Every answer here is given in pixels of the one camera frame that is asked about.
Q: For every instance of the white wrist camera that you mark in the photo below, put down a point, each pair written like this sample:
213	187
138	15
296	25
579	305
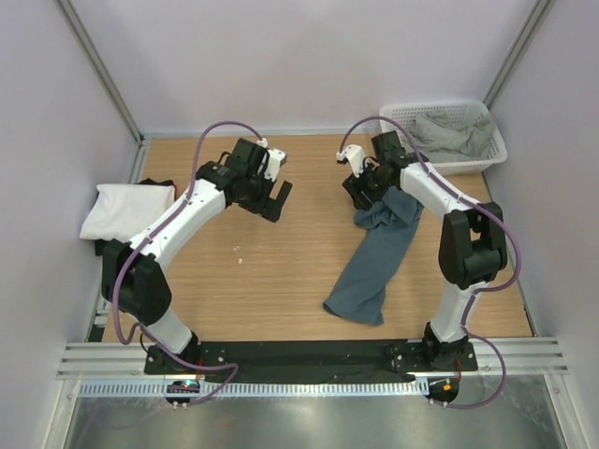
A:
273	160
353	155

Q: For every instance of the aluminium corner post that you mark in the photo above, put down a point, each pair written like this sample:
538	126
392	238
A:
78	29
524	38

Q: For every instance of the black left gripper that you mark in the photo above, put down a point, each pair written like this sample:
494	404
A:
268	210

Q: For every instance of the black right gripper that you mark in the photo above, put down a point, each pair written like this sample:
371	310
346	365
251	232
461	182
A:
354	186

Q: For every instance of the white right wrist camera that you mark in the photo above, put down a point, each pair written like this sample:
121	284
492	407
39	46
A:
353	155

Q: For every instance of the blue t shirt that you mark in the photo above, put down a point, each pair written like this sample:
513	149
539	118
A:
391	223

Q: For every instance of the grey t shirt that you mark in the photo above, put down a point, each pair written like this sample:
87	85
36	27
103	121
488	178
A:
438	137

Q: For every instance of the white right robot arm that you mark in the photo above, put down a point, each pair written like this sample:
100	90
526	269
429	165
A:
472	248

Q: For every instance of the folded white t shirt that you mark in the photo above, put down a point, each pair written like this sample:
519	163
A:
121	212

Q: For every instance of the aluminium left corner post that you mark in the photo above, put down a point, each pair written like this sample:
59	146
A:
78	29

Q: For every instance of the white plastic basket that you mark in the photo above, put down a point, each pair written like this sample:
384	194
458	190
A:
401	119

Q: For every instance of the folded black t shirt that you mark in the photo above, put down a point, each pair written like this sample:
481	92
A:
154	182

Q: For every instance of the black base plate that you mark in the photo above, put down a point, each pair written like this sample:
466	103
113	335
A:
307	361

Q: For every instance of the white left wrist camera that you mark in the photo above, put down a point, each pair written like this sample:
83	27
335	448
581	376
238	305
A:
273	160

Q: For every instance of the aluminium right corner post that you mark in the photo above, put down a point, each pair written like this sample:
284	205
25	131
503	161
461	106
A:
524	38

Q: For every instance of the slotted grey cable duct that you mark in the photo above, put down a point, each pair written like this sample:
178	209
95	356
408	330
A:
185	389

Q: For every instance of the aluminium front rail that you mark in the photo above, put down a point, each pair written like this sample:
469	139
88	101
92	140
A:
522	356

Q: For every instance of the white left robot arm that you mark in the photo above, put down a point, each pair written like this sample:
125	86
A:
133	272

